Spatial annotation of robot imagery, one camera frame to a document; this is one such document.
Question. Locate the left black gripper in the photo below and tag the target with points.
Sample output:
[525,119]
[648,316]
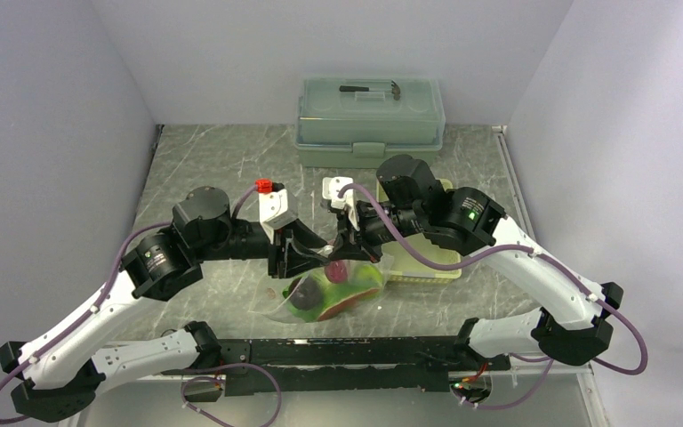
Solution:
[298,256]

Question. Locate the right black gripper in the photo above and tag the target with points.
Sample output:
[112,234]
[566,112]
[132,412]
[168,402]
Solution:
[352,244]

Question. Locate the green apple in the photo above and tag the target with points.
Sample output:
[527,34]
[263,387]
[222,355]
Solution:
[368,275]

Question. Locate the green cabbage leaf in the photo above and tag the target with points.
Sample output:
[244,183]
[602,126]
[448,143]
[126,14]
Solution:
[332,293]

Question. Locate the dark brown fruit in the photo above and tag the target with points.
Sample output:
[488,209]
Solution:
[305,293]

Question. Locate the clear dotted zip bag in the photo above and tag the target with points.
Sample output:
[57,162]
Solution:
[268,300]

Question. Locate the watermelon slice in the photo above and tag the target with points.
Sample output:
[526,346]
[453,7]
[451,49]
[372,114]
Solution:
[346,303]

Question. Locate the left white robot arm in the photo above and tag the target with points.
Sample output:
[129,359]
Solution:
[62,371]

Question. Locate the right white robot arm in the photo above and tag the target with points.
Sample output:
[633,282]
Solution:
[569,325]

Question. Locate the pale green perforated basket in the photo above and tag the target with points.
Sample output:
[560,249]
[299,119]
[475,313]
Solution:
[406,269]

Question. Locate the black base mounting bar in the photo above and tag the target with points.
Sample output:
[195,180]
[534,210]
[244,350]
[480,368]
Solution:
[422,363]

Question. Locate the green plastic toolbox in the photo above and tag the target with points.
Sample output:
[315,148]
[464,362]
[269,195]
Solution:
[346,122]

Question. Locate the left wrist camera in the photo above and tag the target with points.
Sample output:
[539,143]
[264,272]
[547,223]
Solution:
[277,207]

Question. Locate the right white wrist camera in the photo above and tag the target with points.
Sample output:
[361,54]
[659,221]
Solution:
[346,202]

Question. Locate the aluminium rail frame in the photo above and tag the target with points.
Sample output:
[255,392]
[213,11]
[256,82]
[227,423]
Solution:
[182,353]

